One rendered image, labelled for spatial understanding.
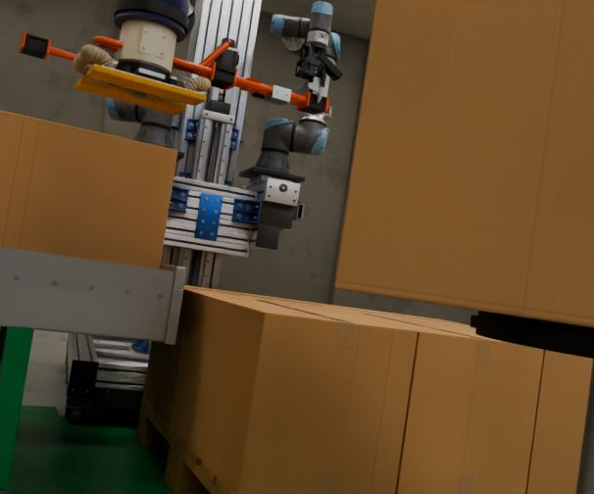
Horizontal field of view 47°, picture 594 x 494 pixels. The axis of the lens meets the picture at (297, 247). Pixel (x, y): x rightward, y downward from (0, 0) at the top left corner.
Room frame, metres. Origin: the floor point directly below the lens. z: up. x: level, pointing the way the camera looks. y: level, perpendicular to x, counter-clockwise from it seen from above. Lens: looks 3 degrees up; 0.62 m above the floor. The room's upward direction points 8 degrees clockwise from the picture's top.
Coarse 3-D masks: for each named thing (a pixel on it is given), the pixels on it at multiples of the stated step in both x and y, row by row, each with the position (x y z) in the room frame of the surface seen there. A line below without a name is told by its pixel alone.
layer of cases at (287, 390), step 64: (192, 320) 1.94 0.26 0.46; (256, 320) 1.49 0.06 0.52; (320, 320) 1.50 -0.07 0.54; (384, 320) 1.95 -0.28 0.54; (192, 384) 1.85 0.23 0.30; (256, 384) 1.45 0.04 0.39; (320, 384) 1.51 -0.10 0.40; (384, 384) 1.58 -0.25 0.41; (448, 384) 1.65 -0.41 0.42; (512, 384) 1.74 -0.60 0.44; (576, 384) 1.83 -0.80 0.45; (192, 448) 1.77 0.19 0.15; (256, 448) 1.46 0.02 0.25; (320, 448) 1.52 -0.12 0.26; (384, 448) 1.59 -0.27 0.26; (448, 448) 1.67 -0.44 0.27; (512, 448) 1.75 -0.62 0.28; (576, 448) 1.84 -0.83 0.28
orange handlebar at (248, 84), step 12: (96, 36) 2.00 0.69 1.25; (108, 48) 2.04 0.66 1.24; (120, 48) 2.02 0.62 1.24; (72, 60) 2.23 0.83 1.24; (180, 60) 2.10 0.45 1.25; (192, 72) 2.16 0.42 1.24; (204, 72) 2.14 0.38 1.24; (240, 84) 2.24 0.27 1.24; (252, 84) 2.22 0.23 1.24; (264, 84) 2.24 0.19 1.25; (300, 96) 2.30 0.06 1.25
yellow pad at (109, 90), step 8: (80, 80) 2.05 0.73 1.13; (88, 80) 2.05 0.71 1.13; (96, 80) 2.08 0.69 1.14; (80, 88) 2.11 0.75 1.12; (88, 88) 2.09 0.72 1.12; (96, 88) 2.08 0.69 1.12; (104, 88) 2.07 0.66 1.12; (112, 88) 2.08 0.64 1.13; (120, 88) 2.09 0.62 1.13; (104, 96) 2.17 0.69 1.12; (112, 96) 2.15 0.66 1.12; (120, 96) 2.13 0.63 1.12; (128, 96) 2.12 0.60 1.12; (152, 96) 2.14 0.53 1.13; (136, 104) 2.21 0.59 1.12; (144, 104) 2.19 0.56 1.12; (152, 104) 2.17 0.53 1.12; (160, 104) 2.16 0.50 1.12; (168, 104) 2.17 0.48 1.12; (176, 104) 2.18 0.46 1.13; (168, 112) 2.25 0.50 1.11; (176, 112) 2.23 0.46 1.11
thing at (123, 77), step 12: (96, 72) 1.88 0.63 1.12; (108, 72) 1.89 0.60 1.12; (120, 72) 1.91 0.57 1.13; (120, 84) 1.99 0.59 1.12; (132, 84) 1.96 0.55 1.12; (144, 84) 1.94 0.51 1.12; (156, 84) 1.96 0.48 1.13; (168, 84) 1.97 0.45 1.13; (168, 96) 2.04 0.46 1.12; (180, 96) 2.02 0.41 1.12; (192, 96) 2.01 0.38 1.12; (204, 96) 2.02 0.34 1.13
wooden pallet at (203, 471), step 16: (144, 400) 2.32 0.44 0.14; (144, 416) 2.29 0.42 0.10; (160, 416) 2.12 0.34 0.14; (144, 432) 2.27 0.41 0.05; (160, 432) 2.08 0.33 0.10; (176, 448) 1.89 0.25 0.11; (176, 464) 1.87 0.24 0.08; (192, 464) 1.75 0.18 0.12; (176, 480) 1.85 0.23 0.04; (192, 480) 1.85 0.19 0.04; (208, 480) 1.62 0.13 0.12
